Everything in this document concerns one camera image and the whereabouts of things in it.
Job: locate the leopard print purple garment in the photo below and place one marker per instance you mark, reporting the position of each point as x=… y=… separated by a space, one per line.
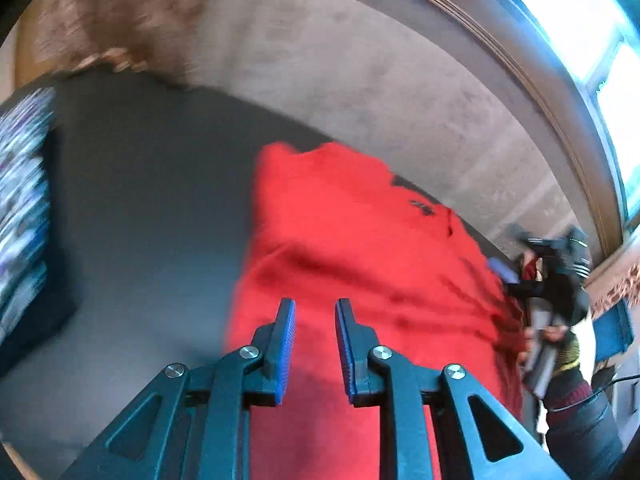
x=25 y=204

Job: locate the brown patterned curtain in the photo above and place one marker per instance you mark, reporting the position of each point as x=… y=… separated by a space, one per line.
x=620 y=281
x=69 y=36

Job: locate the dark red garment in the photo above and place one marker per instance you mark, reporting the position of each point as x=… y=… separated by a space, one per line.
x=529 y=269

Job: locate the person's right hand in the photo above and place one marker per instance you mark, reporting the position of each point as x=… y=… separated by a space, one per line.
x=536 y=338

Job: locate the brown patterned left curtain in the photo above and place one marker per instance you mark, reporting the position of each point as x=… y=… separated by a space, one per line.
x=69 y=36

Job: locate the red knit sweater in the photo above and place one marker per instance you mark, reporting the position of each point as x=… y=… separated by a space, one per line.
x=330 y=224

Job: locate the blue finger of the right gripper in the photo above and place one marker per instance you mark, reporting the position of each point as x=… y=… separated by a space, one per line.
x=505 y=274

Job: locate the brown patterned right curtain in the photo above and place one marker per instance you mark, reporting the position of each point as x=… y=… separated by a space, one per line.
x=620 y=281

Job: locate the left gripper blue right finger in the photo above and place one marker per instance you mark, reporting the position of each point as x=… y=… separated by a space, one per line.
x=434 y=423

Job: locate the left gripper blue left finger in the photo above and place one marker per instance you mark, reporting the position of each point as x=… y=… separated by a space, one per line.
x=195 y=424

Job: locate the blue plastic storage bin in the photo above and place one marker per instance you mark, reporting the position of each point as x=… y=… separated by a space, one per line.
x=614 y=331

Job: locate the window with frame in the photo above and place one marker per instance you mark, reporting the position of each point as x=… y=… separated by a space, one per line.
x=599 y=46

